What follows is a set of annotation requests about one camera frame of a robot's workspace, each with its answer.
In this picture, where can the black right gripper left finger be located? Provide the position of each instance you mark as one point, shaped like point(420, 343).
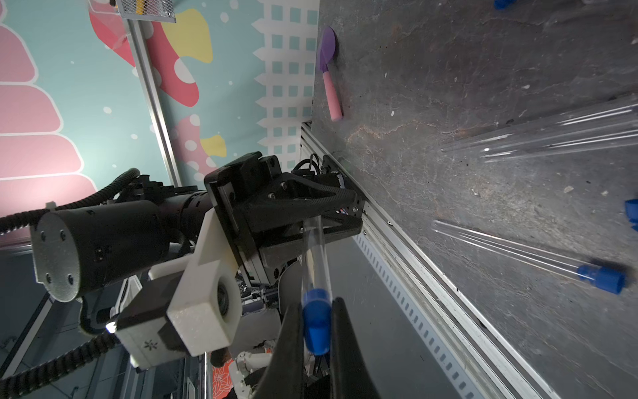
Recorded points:
point(283, 377)

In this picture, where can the loose blue stopper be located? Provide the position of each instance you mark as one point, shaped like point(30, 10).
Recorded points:
point(502, 4)
point(631, 210)

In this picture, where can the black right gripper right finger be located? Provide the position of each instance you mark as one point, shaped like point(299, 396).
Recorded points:
point(349, 375)

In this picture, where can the clear and mesh wall bin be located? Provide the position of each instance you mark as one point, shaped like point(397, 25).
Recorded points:
point(161, 11)

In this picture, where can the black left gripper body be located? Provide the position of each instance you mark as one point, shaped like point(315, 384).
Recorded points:
point(230, 188)

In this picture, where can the aluminium front rail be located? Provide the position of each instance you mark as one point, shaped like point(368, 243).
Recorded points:
point(466, 301)

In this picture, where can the purple pink toy spatula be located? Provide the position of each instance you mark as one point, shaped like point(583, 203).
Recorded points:
point(325, 54)

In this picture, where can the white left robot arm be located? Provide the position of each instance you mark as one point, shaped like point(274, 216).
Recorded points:
point(127, 228)

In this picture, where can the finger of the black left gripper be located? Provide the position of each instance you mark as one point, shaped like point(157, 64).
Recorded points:
point(281, 245)
point(289, 199)

